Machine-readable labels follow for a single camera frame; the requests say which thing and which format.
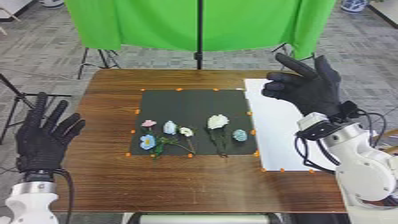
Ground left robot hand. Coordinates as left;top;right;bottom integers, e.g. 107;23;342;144
15;92;87;174

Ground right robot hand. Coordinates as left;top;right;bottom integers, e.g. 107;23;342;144
260;52;347;118

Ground pale blue flower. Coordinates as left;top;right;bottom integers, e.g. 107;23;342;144
162;120;180;138
231;128;249;143

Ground black stand legs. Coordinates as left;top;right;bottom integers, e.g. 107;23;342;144
77;46;125;81
270;42;317;63

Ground white sheet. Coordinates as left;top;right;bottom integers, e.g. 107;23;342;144
244;78;338;173

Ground large white flower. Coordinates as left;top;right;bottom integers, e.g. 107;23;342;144
207;113;233;159

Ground green sprig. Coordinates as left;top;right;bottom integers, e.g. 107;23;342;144
150;134;196;162

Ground dark mat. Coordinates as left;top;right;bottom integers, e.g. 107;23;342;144
128;89;260;157

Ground small white flower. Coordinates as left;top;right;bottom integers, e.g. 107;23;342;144
178;126;199;156

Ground black stand pole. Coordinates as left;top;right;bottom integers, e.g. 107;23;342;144
192;0;207;71

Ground pale grey bar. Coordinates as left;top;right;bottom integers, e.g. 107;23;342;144
127;213;285;224

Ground black cable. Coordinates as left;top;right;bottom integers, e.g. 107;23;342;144
294;132;342;173
54;168;77;224
354;109;390;148

